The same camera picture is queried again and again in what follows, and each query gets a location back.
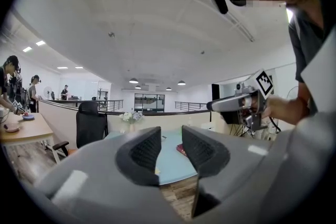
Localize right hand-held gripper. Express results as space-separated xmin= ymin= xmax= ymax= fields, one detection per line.
xmin=206 ymin=68 xmax=275 ymax=132

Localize wooden side table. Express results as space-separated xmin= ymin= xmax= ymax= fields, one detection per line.
xmin=0 ymin=112 xmax=61 ymax=165

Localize person's right forearm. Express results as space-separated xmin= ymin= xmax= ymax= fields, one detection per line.
xmin=264 ymin=95 xmax=312 ymax=126

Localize black metal railing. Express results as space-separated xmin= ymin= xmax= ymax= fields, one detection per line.
xmin=97 ymin=99 xmax=124 ymax=112
xmin=175 ymin=101 xmax=208 ymax=112

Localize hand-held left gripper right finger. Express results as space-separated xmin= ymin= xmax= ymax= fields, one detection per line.
xmin=181 ymin=125 xmax=231 ymax=179

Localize person's dark shirt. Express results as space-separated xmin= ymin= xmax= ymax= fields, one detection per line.
xmin=288 ymin=0 xmax=336 ymax=116

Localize beige desk partition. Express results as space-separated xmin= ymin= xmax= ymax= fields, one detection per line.
xmin=38 ymin=99 xmax=213 ymax=152

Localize black mesh office chair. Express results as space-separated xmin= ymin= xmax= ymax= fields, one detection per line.
xmin=52 ymin=101 xmax=108 ymax=158

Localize white flowers in vase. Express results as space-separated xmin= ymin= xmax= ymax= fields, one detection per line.
xmin=119 ymin=111 xmax=144 ymax=125

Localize maroon booklet with gold emblem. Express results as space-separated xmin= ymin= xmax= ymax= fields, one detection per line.
xmin=176 ymin=143 xmax=188 ymax=157

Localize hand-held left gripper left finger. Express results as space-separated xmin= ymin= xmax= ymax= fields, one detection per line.
xmin=115 ymin=126 xmax=162 ymax=187

